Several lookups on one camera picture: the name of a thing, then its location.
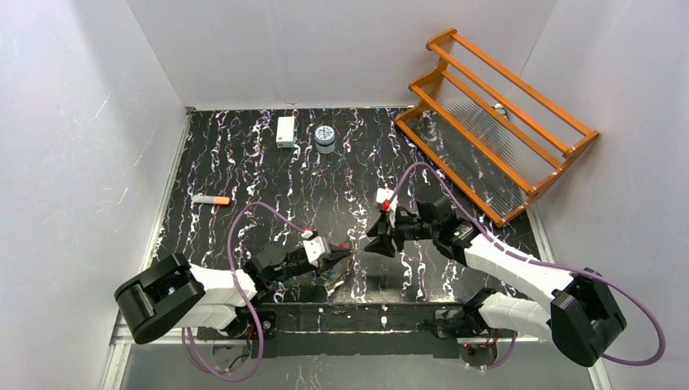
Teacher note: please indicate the metal keyring with red handle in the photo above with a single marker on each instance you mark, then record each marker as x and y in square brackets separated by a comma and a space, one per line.
[336, 276]

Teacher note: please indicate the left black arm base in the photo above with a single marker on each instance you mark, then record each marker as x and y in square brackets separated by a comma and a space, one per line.
[258, 325]

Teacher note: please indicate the white orange marker tube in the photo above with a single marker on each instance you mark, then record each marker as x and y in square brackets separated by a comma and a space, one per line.
[211, 200]

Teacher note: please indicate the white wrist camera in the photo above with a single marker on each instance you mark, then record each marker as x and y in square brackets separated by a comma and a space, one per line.
[387, 204]
[317, 250]

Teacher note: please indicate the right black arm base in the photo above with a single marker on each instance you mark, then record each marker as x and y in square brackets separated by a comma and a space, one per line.
[480, 351]

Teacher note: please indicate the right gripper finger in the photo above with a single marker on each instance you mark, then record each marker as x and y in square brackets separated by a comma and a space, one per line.
[381, 227]
[382, 246]

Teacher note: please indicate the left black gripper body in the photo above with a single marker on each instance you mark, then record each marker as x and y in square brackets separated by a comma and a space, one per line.
[321, 267]

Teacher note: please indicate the white small box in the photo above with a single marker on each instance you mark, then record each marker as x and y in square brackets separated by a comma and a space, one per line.
[285, 132]

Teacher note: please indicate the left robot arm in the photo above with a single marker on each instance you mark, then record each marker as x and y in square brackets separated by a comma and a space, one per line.
[174, 293]

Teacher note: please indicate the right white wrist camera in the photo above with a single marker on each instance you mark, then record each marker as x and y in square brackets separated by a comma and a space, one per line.
[387, 204]

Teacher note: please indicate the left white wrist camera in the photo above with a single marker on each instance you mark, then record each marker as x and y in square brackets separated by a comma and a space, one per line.
[317, 250]

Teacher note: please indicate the orange wooden shoe rack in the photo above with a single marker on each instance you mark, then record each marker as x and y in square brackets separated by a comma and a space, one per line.
[500, 140]

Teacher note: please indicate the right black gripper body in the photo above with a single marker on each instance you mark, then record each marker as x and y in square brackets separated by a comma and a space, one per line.
[392, 229]

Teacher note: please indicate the aluminium rail frame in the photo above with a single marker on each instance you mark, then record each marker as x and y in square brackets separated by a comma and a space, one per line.
[360, 346]

